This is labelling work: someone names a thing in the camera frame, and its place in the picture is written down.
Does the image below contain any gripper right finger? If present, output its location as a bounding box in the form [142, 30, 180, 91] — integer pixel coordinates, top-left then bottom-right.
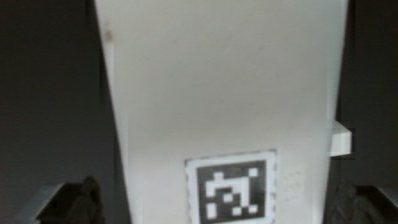
[336, 183, 398, 224]

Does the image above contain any white cabinet top box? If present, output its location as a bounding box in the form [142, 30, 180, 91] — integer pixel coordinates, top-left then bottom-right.
[95, 0, 350, 224]

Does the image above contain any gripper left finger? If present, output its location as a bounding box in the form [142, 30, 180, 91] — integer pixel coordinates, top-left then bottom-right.
[34, 176, 105, 224]

